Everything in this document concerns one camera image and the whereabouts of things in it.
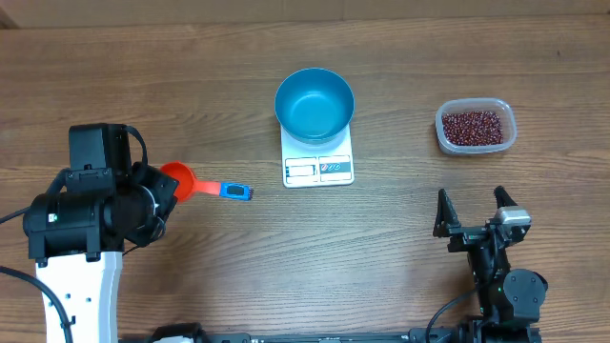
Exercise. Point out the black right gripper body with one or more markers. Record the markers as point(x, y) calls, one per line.
point(466, 238)

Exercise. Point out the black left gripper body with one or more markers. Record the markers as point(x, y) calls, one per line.
point(163, 191)

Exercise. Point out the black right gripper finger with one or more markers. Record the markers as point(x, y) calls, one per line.
point(446, 223)
point(503, 198)

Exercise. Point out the red measuring scoop blue handle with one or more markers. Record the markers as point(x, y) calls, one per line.
point(189, 185)

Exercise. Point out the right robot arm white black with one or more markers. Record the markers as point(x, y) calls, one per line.
point(509, 300)

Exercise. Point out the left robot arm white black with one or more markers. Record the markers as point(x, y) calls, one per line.
point(78, 228)

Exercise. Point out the white digital kitchen scale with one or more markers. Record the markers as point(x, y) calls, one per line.
point(306, 165)

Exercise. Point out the blue metal bowl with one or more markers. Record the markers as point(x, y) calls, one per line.
point(314, 105)

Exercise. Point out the pile of red beans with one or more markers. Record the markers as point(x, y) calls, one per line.
point(472, 128)

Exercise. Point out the clear plastic container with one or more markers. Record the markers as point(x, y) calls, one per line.
point(500, 107)

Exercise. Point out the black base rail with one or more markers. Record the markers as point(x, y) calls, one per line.
point(192, 332)

